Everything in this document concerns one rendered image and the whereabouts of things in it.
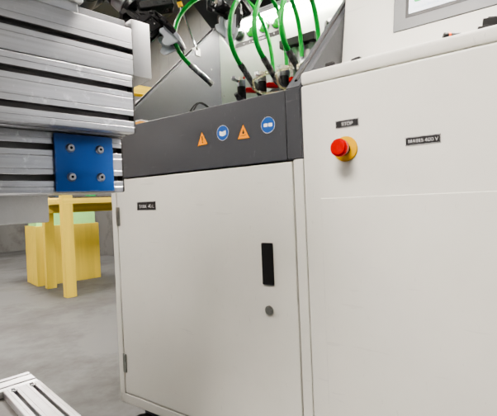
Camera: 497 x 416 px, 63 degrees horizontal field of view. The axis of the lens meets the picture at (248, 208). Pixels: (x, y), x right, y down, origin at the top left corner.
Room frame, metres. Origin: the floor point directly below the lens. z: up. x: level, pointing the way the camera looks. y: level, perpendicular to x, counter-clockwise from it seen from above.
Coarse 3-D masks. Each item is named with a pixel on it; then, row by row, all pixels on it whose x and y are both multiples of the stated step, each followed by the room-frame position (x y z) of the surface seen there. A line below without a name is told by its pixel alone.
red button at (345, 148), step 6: (342, 138) 0.84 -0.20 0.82; (348, 138) 0.83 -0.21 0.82; (336, 144) 0.81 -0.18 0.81; (342, 144) 0.80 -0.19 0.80; (348, 144) 0.81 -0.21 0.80; (354, 144) 0.82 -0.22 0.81; (336, 150) 0.81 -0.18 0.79; (342, 150) 0.80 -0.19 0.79; (348, 150) 0.83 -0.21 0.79; (354, 150) 0.82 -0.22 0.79; (336, 156) 0.85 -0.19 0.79; (342, 156) 0.81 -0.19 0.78; (348, 156) 0.83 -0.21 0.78; (354, 156) 0.82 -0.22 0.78
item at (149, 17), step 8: (128, 0) 1.23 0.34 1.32; (136, 0) 1.24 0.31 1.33; (128, 8) 1.24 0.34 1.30; (136, 8) 1.25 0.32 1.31; (120, 16) 1.24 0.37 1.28; (128, 16) 1.25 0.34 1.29; (136, 16) 1.25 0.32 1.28; (144, 16) 1.23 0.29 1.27; (152, 16) 1.24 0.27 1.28; (152, 24) 1.24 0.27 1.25; (152, 32) 1.23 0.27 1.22; (152, 40) 1.28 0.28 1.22
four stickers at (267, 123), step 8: (264, 120) 0.95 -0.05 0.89; (272, 120) 0.94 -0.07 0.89; (216, 128) 1.04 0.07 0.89; (224, 128) 1.02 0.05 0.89; (240, 128) 0.99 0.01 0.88; (248, 128) 0.98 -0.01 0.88; (264, 128) 0.95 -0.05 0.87; (272, 128) 0.94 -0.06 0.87; (200, 136) 1.07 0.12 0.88; (224, 136) 1.02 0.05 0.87; (240, 136) 0.99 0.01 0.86; (248, 136) 0.98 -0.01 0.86; (200, 144) 1.07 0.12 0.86
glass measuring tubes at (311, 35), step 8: (312, 32) 1.42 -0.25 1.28; (280, 40) 1.50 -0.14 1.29; (288, 40) 1.48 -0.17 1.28; (296, 40) 1.46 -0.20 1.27; (304, 40) 1.44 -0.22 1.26; (312, 40) 1.43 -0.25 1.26; (280, 48) 1.50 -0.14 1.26; (296, 48) 1.48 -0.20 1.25; (304, 48) 1.45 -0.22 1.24; (296, 56) 1.48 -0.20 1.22; (304, 56) 1.45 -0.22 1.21
